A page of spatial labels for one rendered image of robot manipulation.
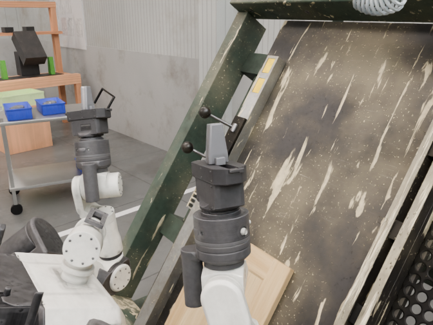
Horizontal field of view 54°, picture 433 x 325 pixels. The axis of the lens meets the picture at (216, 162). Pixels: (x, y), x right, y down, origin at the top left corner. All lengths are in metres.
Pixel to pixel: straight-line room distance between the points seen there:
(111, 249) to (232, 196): 0.65
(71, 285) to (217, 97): 0.91
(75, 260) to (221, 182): 0.34
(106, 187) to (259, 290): 0.47
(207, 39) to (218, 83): 3.11
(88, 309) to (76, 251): 0.10
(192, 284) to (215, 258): 0.07
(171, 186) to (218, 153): 0.88
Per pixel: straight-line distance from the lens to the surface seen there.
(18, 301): 0.78
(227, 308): 0.67
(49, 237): 1.05
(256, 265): 1.15
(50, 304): 0.79
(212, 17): 4.58
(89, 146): 1.12
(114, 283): 1.23
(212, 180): 0.61
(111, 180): 1.12
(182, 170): 1.52
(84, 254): 0.82
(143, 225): 1.52
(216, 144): 0.65
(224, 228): 0.64
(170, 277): 1.36
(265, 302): 1.12
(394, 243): 0.93
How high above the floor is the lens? 1.82
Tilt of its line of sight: 19 degrees down
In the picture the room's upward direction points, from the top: straight up
